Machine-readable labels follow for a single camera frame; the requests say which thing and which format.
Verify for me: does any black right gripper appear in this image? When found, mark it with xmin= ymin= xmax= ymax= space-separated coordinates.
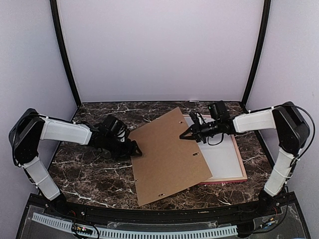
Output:
xmin=181 ymin=119 xmax=221 ymax=143

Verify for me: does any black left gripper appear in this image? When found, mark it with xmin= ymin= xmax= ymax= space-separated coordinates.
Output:
xmin=104 ymin=134 xmax=143 ymax=161

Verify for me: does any cat and books photo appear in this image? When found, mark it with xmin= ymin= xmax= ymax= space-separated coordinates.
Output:
xmin=184 ymin=117 xmax=244 ymax=179

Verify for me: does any pink wooden picture frame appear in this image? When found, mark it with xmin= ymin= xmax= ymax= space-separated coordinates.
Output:
xmin=183 ymin=114 xmax=248 ymax=185

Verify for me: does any brown cardboard backing board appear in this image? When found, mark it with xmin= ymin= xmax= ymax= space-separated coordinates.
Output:
xmin=130 ymin=108 xmax=212 ymax=206

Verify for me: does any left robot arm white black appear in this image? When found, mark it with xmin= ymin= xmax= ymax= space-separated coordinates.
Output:
xmin=8 ymin=108 xmax=143 ymax=217

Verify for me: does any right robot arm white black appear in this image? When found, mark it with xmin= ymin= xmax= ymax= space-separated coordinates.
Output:
xmin=179 ymin=101 xmax=315 ymax=216

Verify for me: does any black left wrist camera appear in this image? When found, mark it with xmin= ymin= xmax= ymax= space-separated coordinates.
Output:
xmin=102 ymin=115 xmax=130 ymax=139

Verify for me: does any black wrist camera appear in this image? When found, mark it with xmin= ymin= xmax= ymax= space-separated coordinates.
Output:
xmin=208 ymin=101 xmax=230 ymax=121
xmin=102 ymin=115 xmax=130 ymax=139

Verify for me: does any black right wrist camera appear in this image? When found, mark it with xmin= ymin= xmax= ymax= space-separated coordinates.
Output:
xmin=208 ymin=101 xmax=230 ymax=121

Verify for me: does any black front table rail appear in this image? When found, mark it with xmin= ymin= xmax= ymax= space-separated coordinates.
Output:
xmin=27 ymin=193 xmax=297 ymax=225

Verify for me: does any white slotted cable duct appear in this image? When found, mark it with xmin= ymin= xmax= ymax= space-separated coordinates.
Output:
xmin=31 ymin=213 xmax=238 ymax=239

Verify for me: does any black right corner post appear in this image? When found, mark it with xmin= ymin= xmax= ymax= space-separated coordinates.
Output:
xmin=241 ymin=0 xmax=271 ymax=107

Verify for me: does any black corner post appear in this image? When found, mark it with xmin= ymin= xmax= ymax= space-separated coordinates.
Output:
xmin=49 ymin=0 xmax=82 ymax=107
xmin=241 ymin=0 xmax=271 ymax=107

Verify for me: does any black left corner post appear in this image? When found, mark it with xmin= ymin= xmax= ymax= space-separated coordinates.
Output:
xmin=49 ymin=0 xmax=82 ymax=107

